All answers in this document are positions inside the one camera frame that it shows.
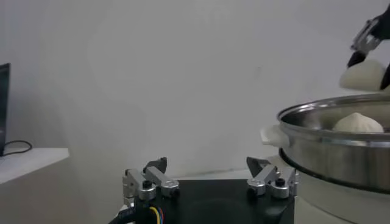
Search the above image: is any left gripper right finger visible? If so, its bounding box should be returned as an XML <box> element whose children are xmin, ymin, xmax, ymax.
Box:
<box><xmin>246</xmin><ymin>156</ymin><xmax>300</xmax><ymax>199</ymax></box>

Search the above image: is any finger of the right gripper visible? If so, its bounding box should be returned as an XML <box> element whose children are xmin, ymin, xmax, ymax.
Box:
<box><xmin>380</xmin><ymin>62</ymin><xmax>390</xmax><ymax>91</ymax></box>
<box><xmin>347</xmin><ymin>18</ymin><xmax>381</xmax><ymax>68</ymax></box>

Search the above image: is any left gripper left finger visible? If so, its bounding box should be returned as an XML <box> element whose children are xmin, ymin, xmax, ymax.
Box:
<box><xmin>122</xmin><ymin>156</ymin><xmax>180</xmax><ymax>208</ymax></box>

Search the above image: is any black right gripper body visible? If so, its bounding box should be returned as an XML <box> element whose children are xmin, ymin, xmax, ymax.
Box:
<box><xmin>373</xmin><ymin>4</ymin><xmax>390</xmax><ymax>40</ymax></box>

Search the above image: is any white steamed baozi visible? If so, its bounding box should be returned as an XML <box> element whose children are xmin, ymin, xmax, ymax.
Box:
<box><xmin>331</xmin><ymin>111</ymin><xmax>385</xmax><ymax>134</ymax></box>
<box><xmin>339</xmin><ymin>58</ymin><xmax>387</xmax><ymax>92</ymax></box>

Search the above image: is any stainless steel steamer basket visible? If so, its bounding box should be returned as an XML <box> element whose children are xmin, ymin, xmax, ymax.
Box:
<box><xmin>260</xmin><ymin>93</ymin><xmax>390</xmax><ymax>194</ymax></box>

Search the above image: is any white electric cooker base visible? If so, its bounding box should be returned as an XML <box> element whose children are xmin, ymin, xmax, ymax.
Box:
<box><xmin>266</xmin><ymin>153</ymin><xmax>390</xmax><ymax>224</ymax></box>

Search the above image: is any white side desk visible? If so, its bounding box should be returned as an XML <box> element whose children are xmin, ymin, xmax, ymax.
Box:
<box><xmin>0</xmin><ymin>147</ymin><xmax>70</xmax><ymax>186</ymax></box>

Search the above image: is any black monitor with cable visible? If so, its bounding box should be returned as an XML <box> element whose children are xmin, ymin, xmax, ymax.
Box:
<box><xmin>0</xmin><ymin>63</ymin><xmax>12</xmax><ymax>157</ymax></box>

